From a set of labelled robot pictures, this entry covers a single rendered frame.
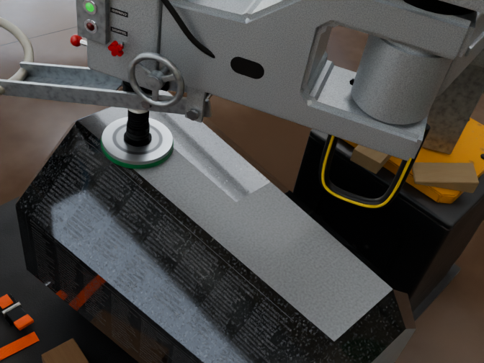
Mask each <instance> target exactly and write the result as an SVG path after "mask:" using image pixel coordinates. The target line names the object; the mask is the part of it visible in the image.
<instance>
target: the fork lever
mask: <svg viewBox="0 0 484 363"><path fill-rule="evenodd" d="M19 64H20V66H21V68H24V69H25V70H26V71H27V72H28V75H27V77H26V78H25V79H24V80H23V81H13V80H5V79H0V86H3V87H4V89H5V93H4V94H3V95H7V96H14V97H27V98H34V99H46V100H53V101H61V102H73V103H80V104H93V105H100V106H107V107H120V108H127V109H139V110H146V111H154V112H166V113H173V114H181V115H185V109H186V102H187V98H186V97H182V98H181V100H180V101H179V102H178V103H177V104H175V105H174V106H172V107H167V108H161V107H155V106H153V105H150V104H148V103H146V102H144V101H143V100H142V99H141V98H140V97H139V96H138V95H137V94H136V93H135V92H131V91H118V89H119V88H120V87H121V86H122V80H120V79H116V78H114V77H111V76H108V75H106V74H103V73H100V72H97V71H93V70H91V69H90V68H89V67H80V66H64V65H55V64H46V63H29V62H21V63H19ZM176 90H177V84H176V82H175V81H170V82H169V90H168V91H176ZM212 95H213V94H209V93H207V94H206V100H205V111H204V117H211V116H212V112H211V107H210V97H211V96H212ZM173 97H174V96H168V95H160V94H159V95H158V100H163V101H164V100H169V99H171V98H173ZM198 117H199V116H198V112H197V111H195V110H194V109H190V110H188V111H187V118H189V119H190V120H192V121H194V120H196V119H198Z"/></svg>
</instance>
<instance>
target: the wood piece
mask: <svg viewBox="0 0 484 363"><path fill-rule="evenodd" d="M390 157H391V155H388V154H386V153H382V152H379V151H376V150H373V149H371V148H367V147H365V146H363V145H358V146H357V147H356V148H355V149H354V150H353V153H352V155H351V158H350V161H353V162H354V163H356V164H358V165H360V166H362V167H363V168H365V169H367V170H369V171H371V172H372V173H374V174H376V173H377V172H378V171H379V170H380V169H381V168H382V167H383V166H384V165H385V163H386V162H387V161H388V160H389V159H390Z"/></svg>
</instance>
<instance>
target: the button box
mask: <svg viewBox="0 0 484 363"><path fill-rule="evenodd" d="M84 1H85V0H76V16H77V30H78V36H81V37H85V38H87V39H90V40H93V41H96V42H100V43H102V44H105V45H106V44H107V43H108V42H109V0H91V1H93V2H94V3H95V4H96V6H97V12H96V13H95V14H89V13H87V12H86V11H85V9H84ZM87 19H91V20H92V21H94V22H95V23H96V25H97V32H95V33H90V32H88V31H87V30H86V28H85V26H84V22H85V21H86V20H87Z"/></svg>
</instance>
